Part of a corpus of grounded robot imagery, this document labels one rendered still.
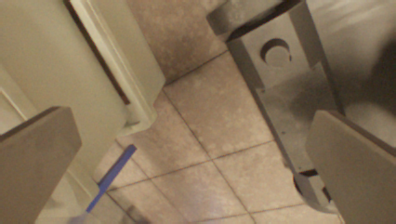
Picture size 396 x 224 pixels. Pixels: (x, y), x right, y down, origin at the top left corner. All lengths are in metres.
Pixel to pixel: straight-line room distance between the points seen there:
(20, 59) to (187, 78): 0.43
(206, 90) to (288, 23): 0.35
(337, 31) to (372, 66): 0.09
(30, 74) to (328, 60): 0.49
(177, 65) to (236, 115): 0.25
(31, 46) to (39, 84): 0.06
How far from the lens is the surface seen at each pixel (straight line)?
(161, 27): 0.64
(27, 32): 0.40
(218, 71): 0.62
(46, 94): 0.37
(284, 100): 0.44
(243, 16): 0.39
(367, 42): 0.46
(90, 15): 0.46
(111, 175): 0.80
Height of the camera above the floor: 0.58
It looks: 57 degrees down
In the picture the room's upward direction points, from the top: 155 degrees counter-clockwise
